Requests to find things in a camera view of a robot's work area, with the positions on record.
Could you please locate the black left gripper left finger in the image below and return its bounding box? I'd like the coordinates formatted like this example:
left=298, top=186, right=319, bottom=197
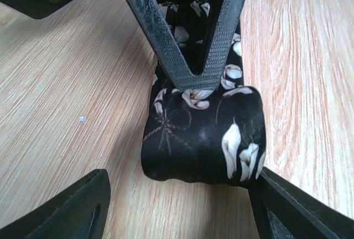
left=1, top=169, right=111, bottom=238

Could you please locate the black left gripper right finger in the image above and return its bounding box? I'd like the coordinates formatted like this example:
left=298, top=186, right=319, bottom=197
left=248, top=167, right=353, bottom=238

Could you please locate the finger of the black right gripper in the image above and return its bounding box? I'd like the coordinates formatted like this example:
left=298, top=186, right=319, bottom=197
left=126, top=0, right=245, bottom=90

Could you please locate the black white floral tie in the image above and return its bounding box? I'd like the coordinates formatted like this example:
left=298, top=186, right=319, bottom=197
left=140, top=0, right=267, bottom=188

